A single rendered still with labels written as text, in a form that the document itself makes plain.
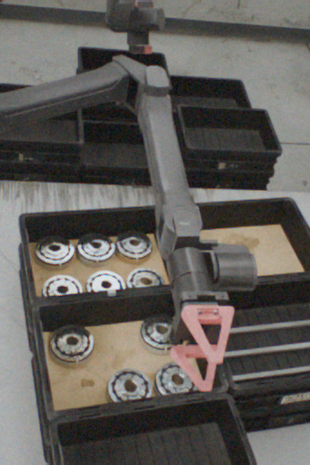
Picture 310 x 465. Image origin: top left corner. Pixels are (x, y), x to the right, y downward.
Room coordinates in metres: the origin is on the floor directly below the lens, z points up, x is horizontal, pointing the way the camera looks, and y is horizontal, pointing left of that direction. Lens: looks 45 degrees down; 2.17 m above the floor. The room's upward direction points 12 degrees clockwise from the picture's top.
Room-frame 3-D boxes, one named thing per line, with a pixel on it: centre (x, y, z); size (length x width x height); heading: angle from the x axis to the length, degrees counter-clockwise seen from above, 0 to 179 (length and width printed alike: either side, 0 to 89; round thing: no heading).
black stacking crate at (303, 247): (1.32, -0.25, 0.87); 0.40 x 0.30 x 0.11; 112
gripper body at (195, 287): (0.61, -0.08, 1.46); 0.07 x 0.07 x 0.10; 16
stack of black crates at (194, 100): (2.69, -0.11, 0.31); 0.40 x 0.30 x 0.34; 105
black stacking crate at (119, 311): (0.89, 0.00, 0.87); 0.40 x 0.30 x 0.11; 112
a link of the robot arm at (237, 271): (0.71, -0.09, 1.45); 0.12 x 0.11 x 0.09; 16
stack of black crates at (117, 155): (2.21, 0.17, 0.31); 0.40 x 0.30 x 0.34; 105
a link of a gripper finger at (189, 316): (0.54, -0.10, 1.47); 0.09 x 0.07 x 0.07; 16
